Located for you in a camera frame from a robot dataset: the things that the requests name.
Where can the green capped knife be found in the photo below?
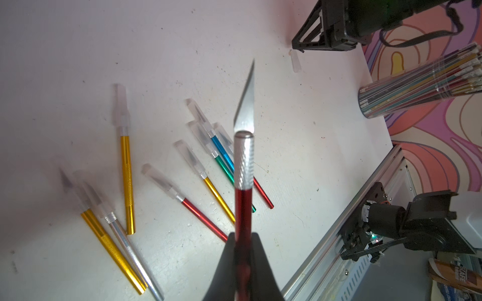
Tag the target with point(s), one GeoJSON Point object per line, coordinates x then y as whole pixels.
{"type": "Point", "coordinates": [210, 148]}

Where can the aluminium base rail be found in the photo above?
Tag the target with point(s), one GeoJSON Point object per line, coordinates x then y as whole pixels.
{"type": "Point", "coordinates": [324, 275]}

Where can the clear cup of craft knives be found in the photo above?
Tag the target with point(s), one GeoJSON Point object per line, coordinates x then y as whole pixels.
{"type": "Point", "coordinates": [453, 75]}

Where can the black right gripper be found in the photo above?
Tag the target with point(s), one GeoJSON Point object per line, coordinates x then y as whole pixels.
{"type": "Point", "coordinates": [342, 25]}

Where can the yellow capped knife middle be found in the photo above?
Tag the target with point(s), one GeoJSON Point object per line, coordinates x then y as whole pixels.
{"type": "Point", "coordinates": [190, 157]}

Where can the blue capped knife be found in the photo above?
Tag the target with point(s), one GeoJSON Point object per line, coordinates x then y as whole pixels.
{"type": "Point", "coordinates": [215, 133]}

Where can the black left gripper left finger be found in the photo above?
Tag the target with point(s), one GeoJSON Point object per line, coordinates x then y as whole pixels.
{"type": "Point", "coordinates": [223, 286]}

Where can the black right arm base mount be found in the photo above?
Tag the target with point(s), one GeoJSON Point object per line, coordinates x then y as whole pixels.
{"type": "Point", "coordinates": [441, 221]}

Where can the red capped knife left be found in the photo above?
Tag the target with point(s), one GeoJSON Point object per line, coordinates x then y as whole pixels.
{"type": "Point", "coordinates": [171, 189]}

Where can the red capped knife right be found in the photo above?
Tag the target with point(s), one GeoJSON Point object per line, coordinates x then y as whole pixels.
{"type": "Point", "coordinates": [260, 188]}

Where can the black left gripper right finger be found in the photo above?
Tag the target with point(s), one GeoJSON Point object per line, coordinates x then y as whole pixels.
{"type": "Point", "coordinates": [263, 284]}

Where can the yellow capped knife angled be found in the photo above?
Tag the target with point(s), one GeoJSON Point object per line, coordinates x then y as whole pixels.
{"type": "Point", "coordinates": [122, 122]}

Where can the clear plastic knife cap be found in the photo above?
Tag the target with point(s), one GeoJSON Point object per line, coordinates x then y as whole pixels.
{"type": "Point", "coordinates": [296, 65]}

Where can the red capped knife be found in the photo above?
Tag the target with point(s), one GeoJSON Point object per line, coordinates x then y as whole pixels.
{"type": "Point", "coordinates": [171, 189]}
{"type": "Point", "coordinates": [260, 188]}

